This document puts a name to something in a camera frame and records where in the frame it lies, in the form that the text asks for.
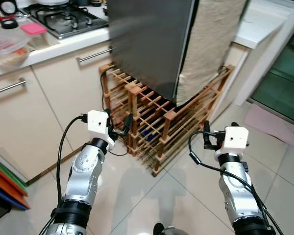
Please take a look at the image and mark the clear container with pink lid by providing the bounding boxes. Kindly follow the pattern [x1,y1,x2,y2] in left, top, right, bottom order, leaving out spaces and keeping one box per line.
[20,22,49,49]

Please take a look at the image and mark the grey steel fridge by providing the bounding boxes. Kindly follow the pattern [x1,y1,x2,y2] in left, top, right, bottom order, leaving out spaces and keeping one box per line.
[107,0,196,104]

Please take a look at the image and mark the wooden slatted rack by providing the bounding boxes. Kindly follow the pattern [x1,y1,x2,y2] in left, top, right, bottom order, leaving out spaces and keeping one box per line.
[99,62,235,177]

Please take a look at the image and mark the beige kitchen cabinet unit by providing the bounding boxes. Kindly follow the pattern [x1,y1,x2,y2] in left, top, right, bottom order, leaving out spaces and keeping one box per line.
[0,42,114,183]

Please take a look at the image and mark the beige crinkled cloth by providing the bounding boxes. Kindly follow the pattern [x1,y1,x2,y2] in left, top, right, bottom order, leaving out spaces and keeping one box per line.
[175,0,249,107]

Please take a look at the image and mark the green glass door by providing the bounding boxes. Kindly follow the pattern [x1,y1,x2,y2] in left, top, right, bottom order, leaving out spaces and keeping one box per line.
[250,22,294,125]

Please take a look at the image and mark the black grey robot leg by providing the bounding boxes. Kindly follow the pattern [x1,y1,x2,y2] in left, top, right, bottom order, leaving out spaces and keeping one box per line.
[153,223,189,235]

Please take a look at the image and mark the steel gas stove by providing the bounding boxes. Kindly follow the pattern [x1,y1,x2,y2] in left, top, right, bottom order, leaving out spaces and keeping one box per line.
[22,2,110,40]

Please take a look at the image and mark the white side counter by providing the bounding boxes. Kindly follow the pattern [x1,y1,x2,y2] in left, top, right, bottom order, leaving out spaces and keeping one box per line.
[220,0,294,123]

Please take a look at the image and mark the stack of coloured boards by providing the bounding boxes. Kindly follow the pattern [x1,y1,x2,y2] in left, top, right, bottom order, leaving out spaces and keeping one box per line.
[0,154,31,211]

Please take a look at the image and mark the clear plastic food container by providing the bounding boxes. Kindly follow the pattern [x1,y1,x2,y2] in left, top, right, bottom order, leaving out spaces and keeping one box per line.
[0,25,31,68]

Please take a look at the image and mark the white cooking pot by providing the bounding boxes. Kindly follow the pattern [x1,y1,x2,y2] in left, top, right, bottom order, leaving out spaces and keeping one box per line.
[37,0,69,5]

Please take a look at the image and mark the black tape roll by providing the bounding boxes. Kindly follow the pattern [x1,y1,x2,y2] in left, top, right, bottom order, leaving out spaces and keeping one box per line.
[0,19,19,30]

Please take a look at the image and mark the black round object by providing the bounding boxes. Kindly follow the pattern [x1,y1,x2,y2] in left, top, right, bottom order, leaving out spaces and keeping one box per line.
[0,0,19,15]

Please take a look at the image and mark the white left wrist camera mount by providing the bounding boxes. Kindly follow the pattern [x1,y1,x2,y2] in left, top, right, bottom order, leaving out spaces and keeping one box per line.
[87,110,111,148]

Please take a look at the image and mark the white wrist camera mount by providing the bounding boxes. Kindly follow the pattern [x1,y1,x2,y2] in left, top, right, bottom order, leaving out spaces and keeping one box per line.
[215,126,249,165]
[87,110,111,148]

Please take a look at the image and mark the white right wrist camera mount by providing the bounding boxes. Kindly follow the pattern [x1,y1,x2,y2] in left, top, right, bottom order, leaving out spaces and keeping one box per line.
[215,126,249,165]

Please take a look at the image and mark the long steel cabinet handle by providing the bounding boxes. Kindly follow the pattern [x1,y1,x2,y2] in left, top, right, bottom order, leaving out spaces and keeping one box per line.
[76,47,114,63]

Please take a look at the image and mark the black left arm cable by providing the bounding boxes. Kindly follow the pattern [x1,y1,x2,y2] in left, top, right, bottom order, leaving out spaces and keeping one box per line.
[39,114,89,235]

